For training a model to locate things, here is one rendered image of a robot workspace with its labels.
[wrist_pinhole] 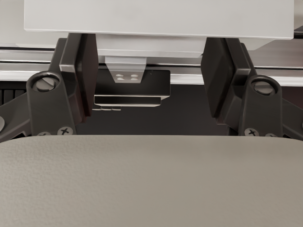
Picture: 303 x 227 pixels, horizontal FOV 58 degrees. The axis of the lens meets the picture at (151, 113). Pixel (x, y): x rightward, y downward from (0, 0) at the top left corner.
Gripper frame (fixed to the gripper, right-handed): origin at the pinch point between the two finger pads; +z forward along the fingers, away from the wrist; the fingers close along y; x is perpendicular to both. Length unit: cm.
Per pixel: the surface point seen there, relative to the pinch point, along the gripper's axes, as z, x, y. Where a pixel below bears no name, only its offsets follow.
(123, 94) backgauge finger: 17.1, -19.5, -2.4
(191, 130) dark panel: 34, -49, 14
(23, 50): 8.0, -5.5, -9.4
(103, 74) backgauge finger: 19.1, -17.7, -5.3
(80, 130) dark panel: 33, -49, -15
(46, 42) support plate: 6.0, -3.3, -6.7
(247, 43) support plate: 5.4, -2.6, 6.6
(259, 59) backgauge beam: 25.4, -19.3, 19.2
